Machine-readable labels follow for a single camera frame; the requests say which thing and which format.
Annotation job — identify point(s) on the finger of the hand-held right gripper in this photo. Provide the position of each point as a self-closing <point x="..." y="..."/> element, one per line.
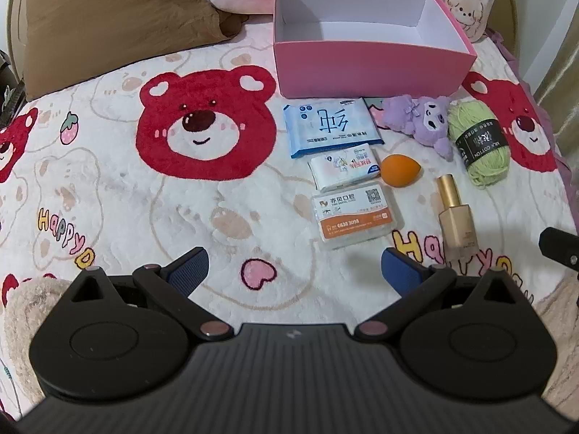
<point x="563" y="244"/>

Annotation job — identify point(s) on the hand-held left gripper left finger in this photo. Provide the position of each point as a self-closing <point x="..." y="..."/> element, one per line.
<point x="190" y="271"/>

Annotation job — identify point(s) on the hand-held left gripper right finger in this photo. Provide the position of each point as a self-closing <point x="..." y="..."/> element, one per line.
<point x="398" y="271"/>

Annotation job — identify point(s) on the clear floss box orange label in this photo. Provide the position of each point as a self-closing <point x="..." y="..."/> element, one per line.
<point x="353" y="217"/>

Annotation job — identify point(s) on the foundation bottle gold cap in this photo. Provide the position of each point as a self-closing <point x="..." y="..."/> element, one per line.
<point x="457" y="221"/>

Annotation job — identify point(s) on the orange makeup sponge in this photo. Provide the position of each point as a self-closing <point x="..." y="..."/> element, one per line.
<point x="398" y="171"/>

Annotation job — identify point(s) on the small white tissue pack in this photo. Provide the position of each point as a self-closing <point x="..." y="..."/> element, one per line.
<point x="343" y="167"/>

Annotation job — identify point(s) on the green yarn ball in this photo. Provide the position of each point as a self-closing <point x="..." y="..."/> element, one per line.
<point x="475" y="144"/>

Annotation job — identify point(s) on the purple plush toy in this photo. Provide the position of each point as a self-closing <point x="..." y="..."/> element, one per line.
<point x="407" y="115"/>

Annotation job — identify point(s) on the blue wet wipes pack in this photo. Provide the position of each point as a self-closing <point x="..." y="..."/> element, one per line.
<point x="325" y="126"/>

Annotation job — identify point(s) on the pink cardboard box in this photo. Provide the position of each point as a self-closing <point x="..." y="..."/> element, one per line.
<point x="362" y="68"/>

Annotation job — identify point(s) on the beige fleece cloth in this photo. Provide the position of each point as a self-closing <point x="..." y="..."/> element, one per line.
<point x="561" y="325"/>
<point x="22" y="316"/>

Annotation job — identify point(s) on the red bear printed blanket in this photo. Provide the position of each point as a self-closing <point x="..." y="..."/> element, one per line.
<point x="113" y="199"/>

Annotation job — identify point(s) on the beige curtain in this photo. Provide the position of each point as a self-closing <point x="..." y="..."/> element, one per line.
<point x="561" y="113"/>

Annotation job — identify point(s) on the brown pillow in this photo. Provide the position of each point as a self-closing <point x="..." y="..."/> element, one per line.
<point x="113" y="31"/>

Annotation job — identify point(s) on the cluttered bedside table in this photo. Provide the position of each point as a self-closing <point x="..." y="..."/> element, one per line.
<point x="9" y="90"/>

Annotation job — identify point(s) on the pink printed pillow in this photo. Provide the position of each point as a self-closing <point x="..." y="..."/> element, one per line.
<point x="470" y="4"/>

